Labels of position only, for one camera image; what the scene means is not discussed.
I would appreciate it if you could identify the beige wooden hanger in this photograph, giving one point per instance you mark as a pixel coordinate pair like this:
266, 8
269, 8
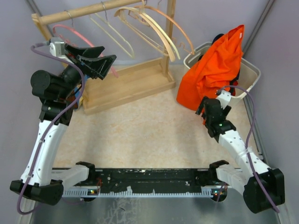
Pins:
173, 48

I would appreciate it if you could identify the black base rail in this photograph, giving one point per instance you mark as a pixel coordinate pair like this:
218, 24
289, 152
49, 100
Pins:
142, 180

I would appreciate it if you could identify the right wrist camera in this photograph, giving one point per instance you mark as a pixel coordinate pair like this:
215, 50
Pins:
224, 98

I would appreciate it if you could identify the cream plastic hook hanger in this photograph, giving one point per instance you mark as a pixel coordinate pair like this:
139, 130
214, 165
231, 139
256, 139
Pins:
143, 27

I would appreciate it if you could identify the wooden clothes rack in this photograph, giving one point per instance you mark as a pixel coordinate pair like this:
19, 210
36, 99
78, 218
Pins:
134, 82

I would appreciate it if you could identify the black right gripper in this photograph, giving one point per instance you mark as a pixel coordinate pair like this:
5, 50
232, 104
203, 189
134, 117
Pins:
201, 107

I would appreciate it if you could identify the white plastic hanger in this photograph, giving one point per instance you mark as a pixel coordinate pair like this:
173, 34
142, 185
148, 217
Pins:
112, 33

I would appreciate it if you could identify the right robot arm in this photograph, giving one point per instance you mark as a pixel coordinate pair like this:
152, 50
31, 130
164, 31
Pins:
261, 186

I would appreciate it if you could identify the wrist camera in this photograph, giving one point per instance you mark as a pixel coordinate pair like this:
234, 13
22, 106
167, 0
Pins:
224, 98
57, 47

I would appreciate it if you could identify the navy t shirt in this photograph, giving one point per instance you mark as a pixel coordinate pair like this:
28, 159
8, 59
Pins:
238, 74

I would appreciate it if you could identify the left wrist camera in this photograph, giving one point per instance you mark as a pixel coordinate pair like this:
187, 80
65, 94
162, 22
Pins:
57, 47

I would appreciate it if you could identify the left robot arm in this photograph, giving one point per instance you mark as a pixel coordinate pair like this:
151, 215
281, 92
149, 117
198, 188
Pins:
37, 183

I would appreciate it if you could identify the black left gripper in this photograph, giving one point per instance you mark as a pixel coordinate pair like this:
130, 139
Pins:
93, 65

